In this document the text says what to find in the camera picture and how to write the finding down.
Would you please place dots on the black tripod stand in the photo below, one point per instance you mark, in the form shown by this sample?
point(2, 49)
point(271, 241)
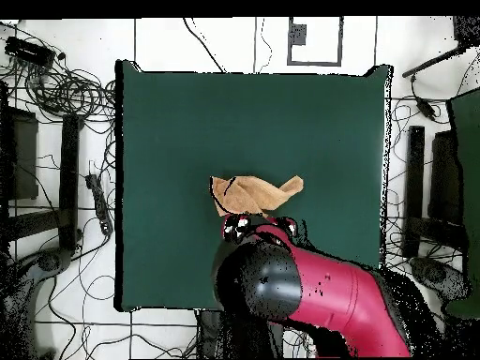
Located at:
point(467, 30)

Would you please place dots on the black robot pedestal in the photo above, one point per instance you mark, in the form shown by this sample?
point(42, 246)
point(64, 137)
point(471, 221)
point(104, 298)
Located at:
point(210, 332)

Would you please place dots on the orange terry towel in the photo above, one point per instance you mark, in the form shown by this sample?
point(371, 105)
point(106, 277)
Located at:
point(247, 195)

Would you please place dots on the black metal beam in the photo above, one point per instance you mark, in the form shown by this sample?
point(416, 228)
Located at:
point(69, 180)
point(414, 187)

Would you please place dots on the black hub box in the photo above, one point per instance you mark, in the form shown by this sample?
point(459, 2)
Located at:
point(29, 51)

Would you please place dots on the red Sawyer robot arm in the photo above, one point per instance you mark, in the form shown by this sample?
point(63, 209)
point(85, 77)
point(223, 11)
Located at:
point(337, 300)

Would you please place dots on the grey square floor frame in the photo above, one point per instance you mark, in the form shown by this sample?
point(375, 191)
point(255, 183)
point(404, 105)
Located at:
point(315, 63)

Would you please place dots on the dark green table cloth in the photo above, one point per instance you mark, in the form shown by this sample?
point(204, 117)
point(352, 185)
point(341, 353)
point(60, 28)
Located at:
point(225, 123)

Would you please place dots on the black flat panel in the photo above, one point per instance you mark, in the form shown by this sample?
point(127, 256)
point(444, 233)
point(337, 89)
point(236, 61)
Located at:
point(444, 180)
point(22, 157)

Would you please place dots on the black power strip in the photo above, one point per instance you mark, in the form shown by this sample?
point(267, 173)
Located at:
point(100, 204)

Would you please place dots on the dark green fabric sheet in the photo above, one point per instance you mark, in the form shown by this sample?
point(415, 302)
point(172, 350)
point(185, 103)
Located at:
point(470, 187)

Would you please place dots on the black power adapter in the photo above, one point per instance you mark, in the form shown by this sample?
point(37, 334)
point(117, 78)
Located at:
point(425, 108)

